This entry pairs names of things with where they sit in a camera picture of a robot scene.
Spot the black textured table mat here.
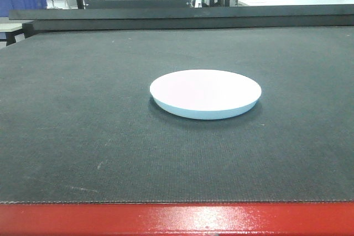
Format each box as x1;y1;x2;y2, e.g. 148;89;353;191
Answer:
1;27;353;203

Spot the white far table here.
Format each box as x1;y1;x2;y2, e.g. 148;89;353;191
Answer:
230;0;353;7

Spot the light blue round plate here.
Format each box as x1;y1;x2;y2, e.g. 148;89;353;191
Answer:
150;69;262;120

